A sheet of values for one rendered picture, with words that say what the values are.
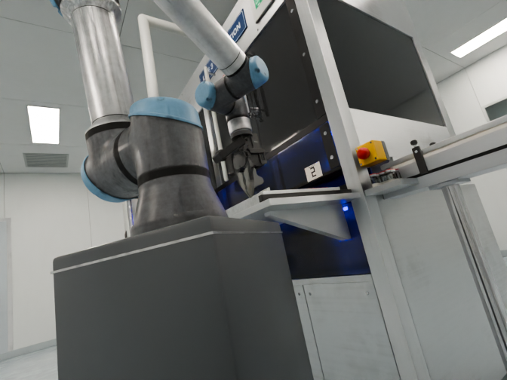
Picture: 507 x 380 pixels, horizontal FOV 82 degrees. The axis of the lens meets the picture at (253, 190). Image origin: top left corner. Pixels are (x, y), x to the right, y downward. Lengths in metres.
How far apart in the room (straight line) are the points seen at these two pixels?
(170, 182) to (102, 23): 0.40
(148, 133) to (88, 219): 5.86
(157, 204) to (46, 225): 5.87
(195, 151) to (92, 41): 0.33
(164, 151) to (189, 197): 0.08
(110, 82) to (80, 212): 5.73
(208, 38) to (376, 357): 1.10
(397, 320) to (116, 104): 0.99
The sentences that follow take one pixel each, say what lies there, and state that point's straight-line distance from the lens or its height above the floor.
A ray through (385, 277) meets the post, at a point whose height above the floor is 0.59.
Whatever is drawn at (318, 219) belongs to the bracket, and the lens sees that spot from 1.01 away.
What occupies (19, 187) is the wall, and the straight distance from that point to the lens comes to 6.47.
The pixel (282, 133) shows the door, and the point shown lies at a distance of 1.38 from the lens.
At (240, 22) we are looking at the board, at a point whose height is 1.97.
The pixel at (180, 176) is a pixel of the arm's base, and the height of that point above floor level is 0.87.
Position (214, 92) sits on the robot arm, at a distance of 0.88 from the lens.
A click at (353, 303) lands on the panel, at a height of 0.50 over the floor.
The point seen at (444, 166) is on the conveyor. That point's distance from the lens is 1.07.
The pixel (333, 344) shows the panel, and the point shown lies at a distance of 1.32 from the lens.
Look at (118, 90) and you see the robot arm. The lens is 0.65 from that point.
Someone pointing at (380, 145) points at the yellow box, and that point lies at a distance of 1.08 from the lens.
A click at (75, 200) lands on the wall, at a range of 6.39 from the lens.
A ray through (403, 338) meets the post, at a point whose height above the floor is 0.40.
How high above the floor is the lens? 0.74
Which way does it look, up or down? 13 degrees up
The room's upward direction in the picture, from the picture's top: 12 degrees counter-clockwise
